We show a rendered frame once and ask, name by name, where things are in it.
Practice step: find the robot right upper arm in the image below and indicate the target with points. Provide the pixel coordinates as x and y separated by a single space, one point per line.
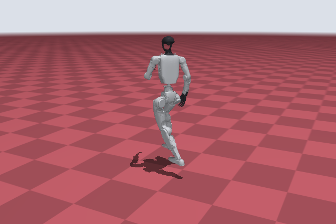
185 69

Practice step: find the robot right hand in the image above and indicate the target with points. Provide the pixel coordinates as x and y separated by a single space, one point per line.
183 99

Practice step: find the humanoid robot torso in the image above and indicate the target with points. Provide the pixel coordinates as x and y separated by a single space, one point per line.
168 69

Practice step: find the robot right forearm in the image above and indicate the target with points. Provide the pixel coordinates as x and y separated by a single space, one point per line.
186 86

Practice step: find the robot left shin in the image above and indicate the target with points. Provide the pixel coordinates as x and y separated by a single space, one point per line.
171 144

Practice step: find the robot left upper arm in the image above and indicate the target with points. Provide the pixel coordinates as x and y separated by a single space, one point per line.
154 61

